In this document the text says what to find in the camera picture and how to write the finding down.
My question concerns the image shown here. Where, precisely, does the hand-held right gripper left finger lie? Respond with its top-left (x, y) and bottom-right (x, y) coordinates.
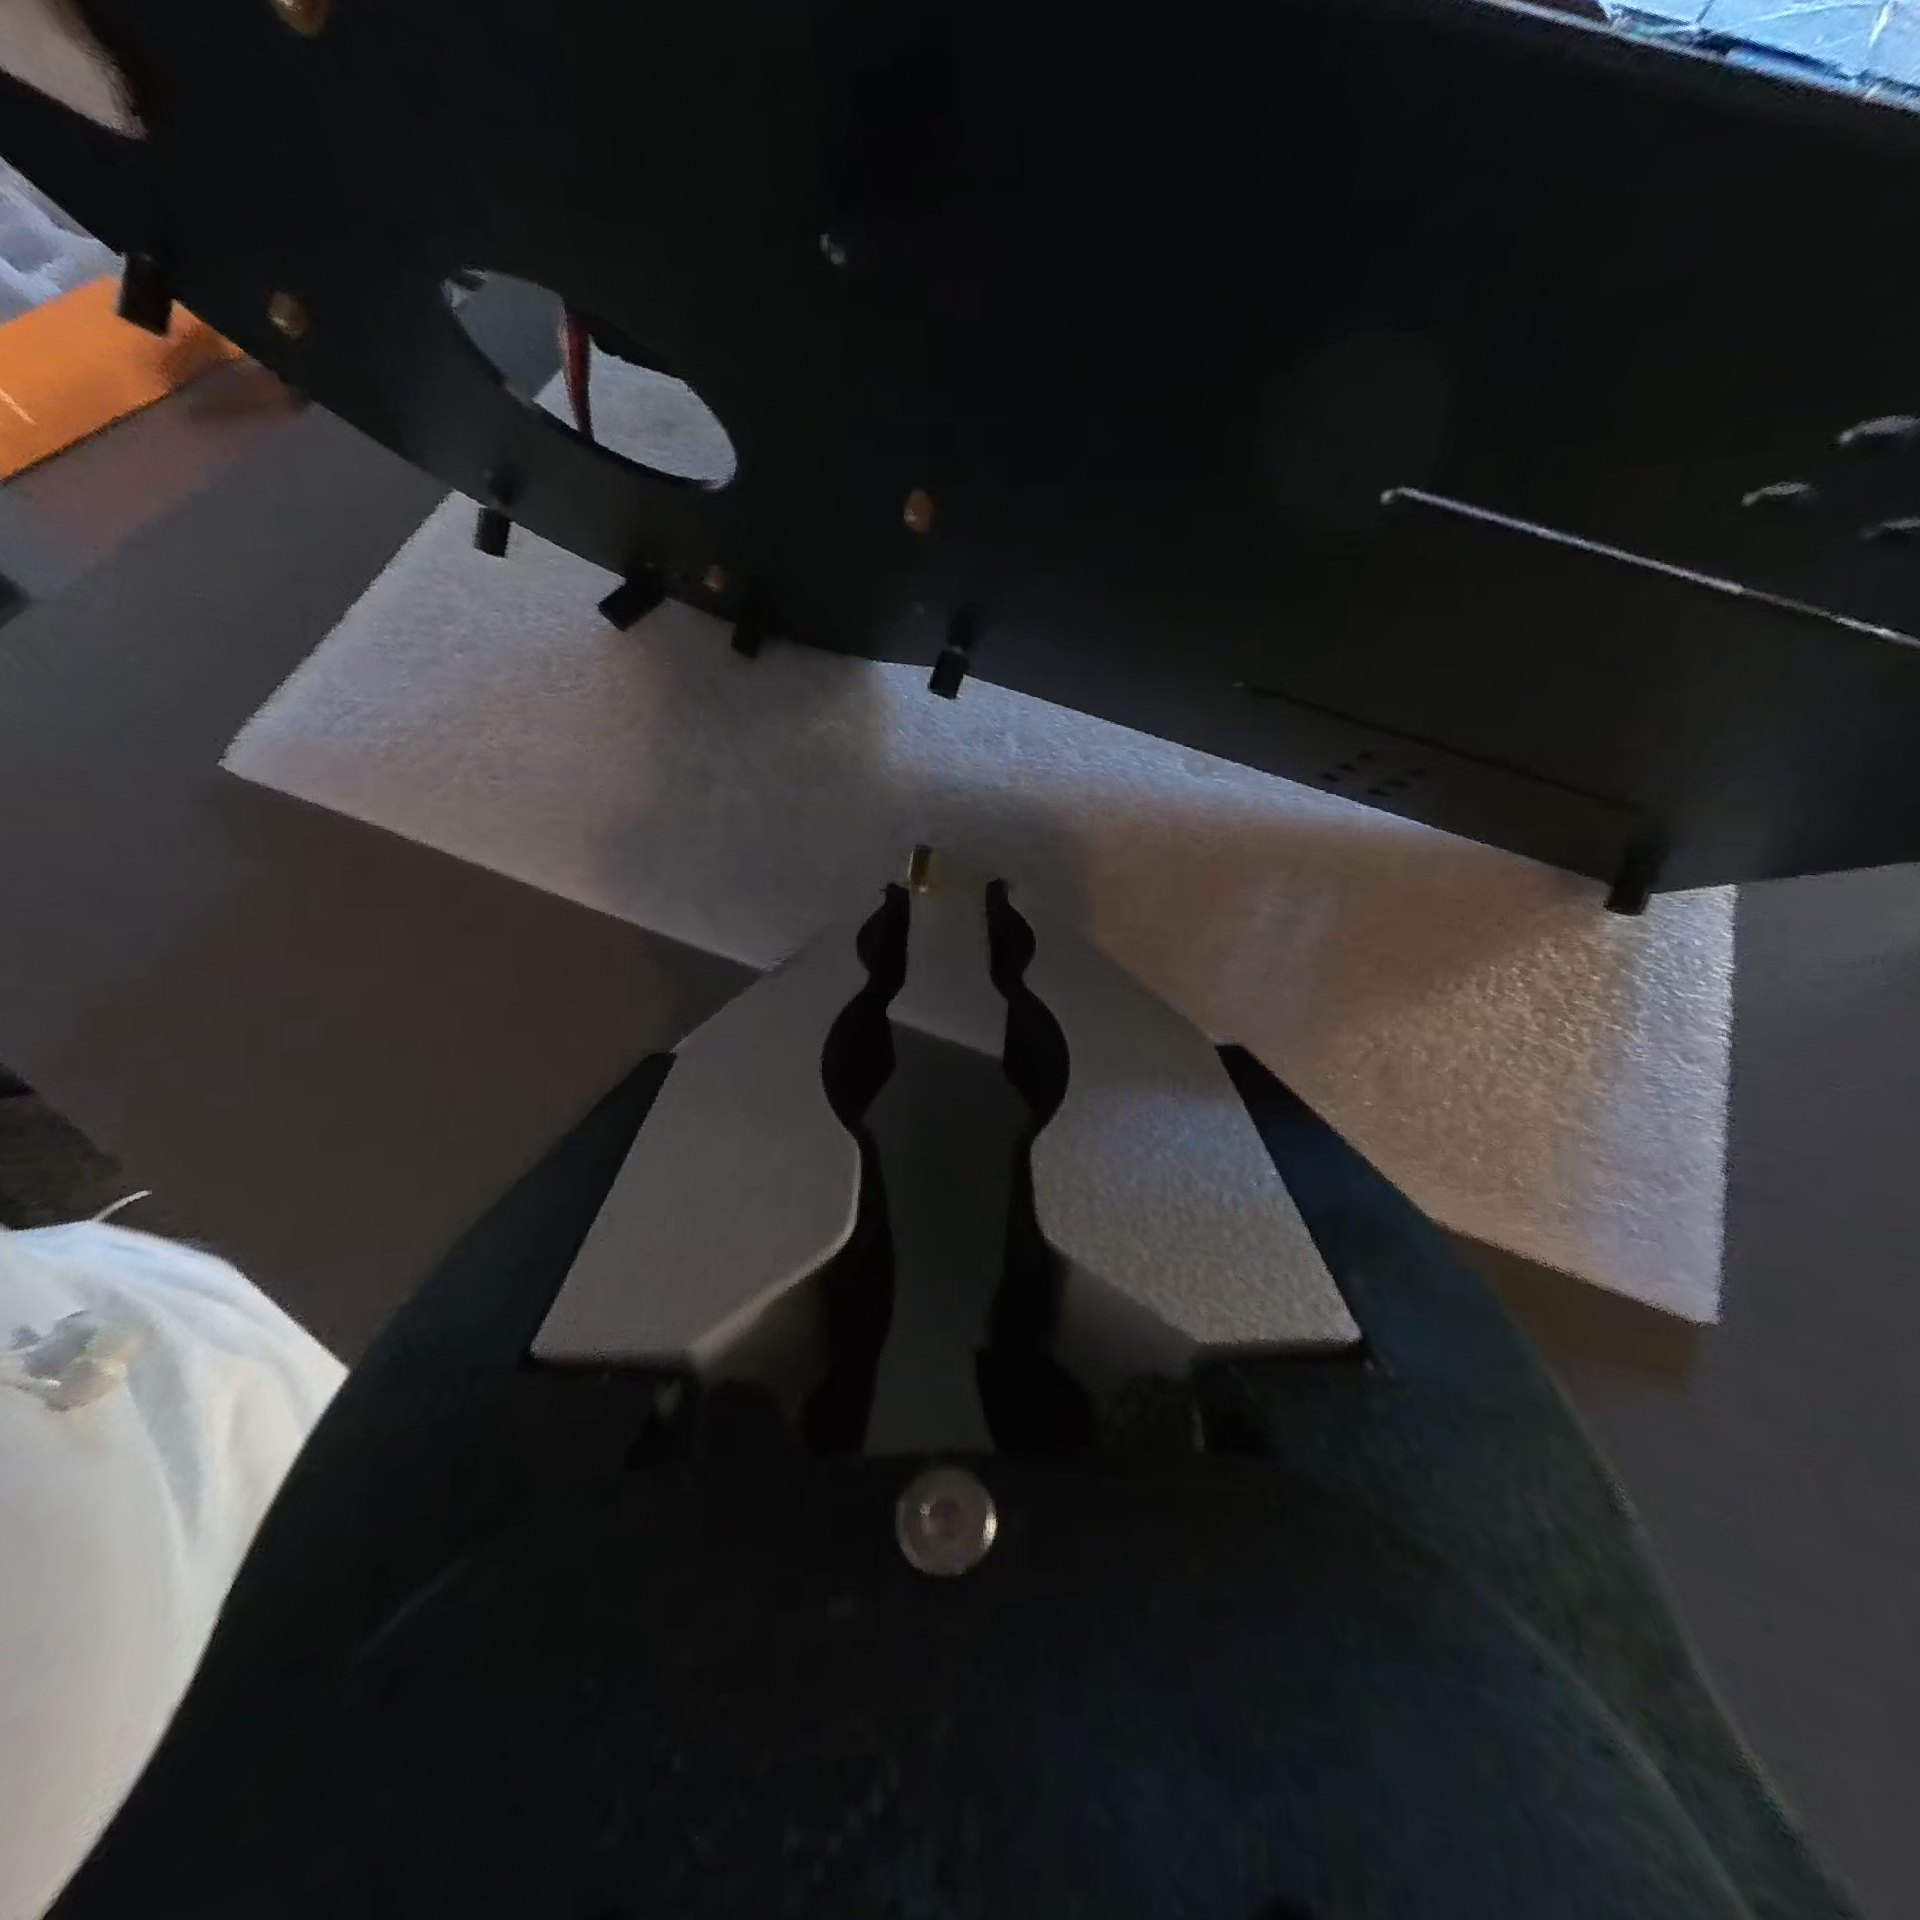
top-left (533, 884), bottom-right (918, 1454)

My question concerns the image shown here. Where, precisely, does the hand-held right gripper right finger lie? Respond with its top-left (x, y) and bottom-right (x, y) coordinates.
top-left (983, 880), bottom-right (1364, 1454)

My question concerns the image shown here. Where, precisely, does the blue toy robot arm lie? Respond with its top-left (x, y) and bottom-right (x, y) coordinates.
top-left (0, 0), bottom-right (1920, 921)

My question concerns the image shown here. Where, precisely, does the white foam sheet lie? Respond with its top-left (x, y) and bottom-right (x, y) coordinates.
top-left (219, 352), bottom-right (1741, 1326)

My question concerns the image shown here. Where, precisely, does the orange parts box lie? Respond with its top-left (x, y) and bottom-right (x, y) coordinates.
top-left (0, 158), bottom-right (251, 487)

